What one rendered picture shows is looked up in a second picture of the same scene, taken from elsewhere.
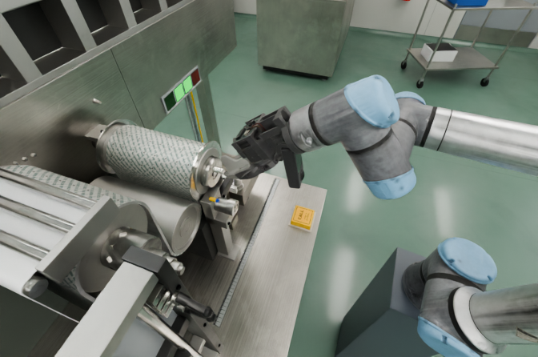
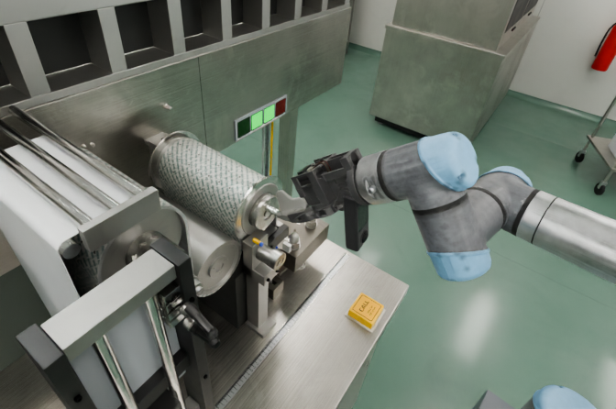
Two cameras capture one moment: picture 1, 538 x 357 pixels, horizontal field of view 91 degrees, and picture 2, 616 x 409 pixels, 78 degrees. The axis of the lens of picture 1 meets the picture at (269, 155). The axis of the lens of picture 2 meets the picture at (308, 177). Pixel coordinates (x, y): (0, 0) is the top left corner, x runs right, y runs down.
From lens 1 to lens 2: 0.14 m
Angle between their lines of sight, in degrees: 12
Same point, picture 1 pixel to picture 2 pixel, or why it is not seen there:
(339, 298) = not seen: outside the picture
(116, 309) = (133, 284)
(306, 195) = (379, 285)
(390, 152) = (458, 221)
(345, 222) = (437, 357)
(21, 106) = (99, 94)
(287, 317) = not seen: outside the picture
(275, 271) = (311, 367)
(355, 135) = (421, 192)
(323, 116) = (391, 164)
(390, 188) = (453, 265)
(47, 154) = (104, 149)
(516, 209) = not seen: outside the picture
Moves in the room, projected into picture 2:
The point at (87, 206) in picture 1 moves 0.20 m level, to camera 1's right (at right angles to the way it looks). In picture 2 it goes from (134, 193) to (281, 232)
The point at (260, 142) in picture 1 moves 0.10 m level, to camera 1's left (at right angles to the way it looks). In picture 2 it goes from (322, 182) to (262, 167)
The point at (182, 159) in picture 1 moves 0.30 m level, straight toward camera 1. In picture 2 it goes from (236, 187) to (239, 327)
